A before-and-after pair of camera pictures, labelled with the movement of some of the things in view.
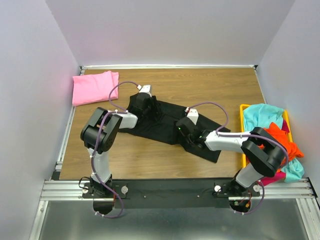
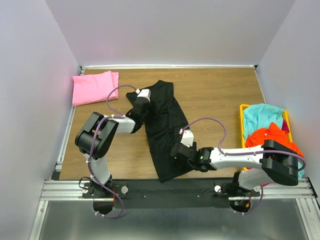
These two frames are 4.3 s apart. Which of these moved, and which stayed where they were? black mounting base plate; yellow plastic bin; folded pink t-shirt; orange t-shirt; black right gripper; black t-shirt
Moved: black t-shirt; black right gripper
Stayed: black mounting base plate; folded pink t-shirt; yellow plastic bin; orange t-shirt
